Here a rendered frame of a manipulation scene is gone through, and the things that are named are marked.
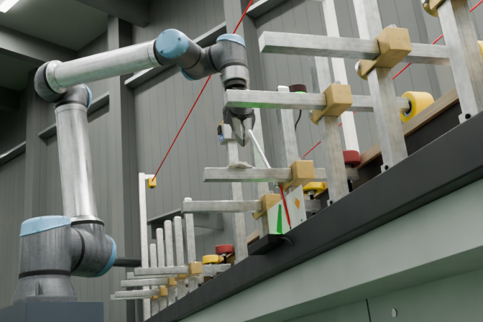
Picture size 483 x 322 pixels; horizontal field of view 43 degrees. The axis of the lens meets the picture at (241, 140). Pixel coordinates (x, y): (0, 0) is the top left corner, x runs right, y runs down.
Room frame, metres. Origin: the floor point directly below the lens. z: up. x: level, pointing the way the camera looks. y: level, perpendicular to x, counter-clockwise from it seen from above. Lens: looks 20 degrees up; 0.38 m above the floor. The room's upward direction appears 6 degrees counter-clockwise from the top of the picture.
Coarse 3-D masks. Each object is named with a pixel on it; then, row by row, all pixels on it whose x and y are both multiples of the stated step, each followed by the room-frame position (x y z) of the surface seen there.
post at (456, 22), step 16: (448, 0) 0.88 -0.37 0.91; (464, 0) 0.88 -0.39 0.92; (448, 16) 0.88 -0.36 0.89; (464, 16) 0.88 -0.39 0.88; (448, 32) 0.89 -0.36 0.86; (464, 32) 0.88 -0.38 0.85; (448, 48) 0.90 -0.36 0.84; (464, 48) 0.88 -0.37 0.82; (464, 64) 0.88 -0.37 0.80; (480, 64) 0.88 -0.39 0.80; (464, 80) 0.88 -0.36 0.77; (480, 80) 0.88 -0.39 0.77; (464, 96) 0.89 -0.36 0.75; (480, 96) 0.88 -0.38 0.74
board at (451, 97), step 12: (444, 96) 1.24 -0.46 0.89; (456, 96) 1.21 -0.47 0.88; (432, 108) 1.29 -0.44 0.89; (444, 108) 1.25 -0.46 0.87; (408, 120) 1.38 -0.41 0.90; (420, 120) 1.33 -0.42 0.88; (408, 132) 1.39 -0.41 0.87; (360, 156) 1.61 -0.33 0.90; (372, 156) 1.56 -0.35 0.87; (324, 192) 1.88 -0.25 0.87; (252, 240) 2.55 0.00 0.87
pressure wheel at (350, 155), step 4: (344, 152) 1.58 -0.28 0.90; (348, 152) 1.58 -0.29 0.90; (352, 152) 1.58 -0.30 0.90; (356, 152) 1.59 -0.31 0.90; (344, 156) 1.58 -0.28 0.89; (348, 156) 1.58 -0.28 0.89; (352, 156) 1.58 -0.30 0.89; (356, 156) 1.59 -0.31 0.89; (344, 160) 1.58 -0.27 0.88; (348, 160) 1.58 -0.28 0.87; (352, 160) 1.58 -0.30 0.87; (356, 160) 1.58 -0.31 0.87; (360, 160) 1.60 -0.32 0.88; (344, 164) 1.61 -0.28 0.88; (348, 164) 1.61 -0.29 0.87; (352, 164) 1.61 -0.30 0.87; (356, 164) 1.61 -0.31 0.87; (360, 164) 1.61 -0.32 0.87; (348, 180) 1.61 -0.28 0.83; (348, 184) 1.61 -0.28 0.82; (352, 188) 1.61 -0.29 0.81
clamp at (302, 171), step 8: (296, 160) 1.51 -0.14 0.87; (304, 160) 1.52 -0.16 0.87; (312, 160) 1.53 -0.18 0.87; (296, 168) 1.51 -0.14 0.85; (304, 168) 1.52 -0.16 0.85; (312, 168) 1.53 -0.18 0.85; (296, 176) 1.52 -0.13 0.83; (304, 176) 1.52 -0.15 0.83; (312, 176) 1.52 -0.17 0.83; (288, 184) 1.57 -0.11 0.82; (296, 184) 1.57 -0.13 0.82; (304, 184) 1.57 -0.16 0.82
